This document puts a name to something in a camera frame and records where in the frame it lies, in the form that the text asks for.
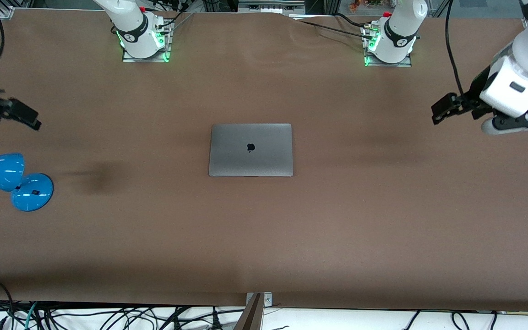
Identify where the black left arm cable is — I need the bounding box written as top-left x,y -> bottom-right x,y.
445,0 -> 467,98

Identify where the teal cable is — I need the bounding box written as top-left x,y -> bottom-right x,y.
24,302 -> 41,330

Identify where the small metal edge bracket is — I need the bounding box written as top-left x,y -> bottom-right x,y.
246,292 -> 273,307

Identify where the grey metal equipment box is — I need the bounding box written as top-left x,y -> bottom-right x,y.
238,0 -> 306,14

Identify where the blue desk lamp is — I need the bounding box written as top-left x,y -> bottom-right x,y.
0,153 -> 54,212

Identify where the grey metal pole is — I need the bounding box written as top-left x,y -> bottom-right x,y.
233,293 -> 265,330

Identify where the long black table cable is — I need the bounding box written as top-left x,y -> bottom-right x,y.
291,17 -> 370,40

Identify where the short black table cable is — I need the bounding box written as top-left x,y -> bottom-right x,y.
335,13 -> 370,29

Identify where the grey laptop with black keyboard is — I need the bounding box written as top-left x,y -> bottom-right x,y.
208,123 -> 294,178

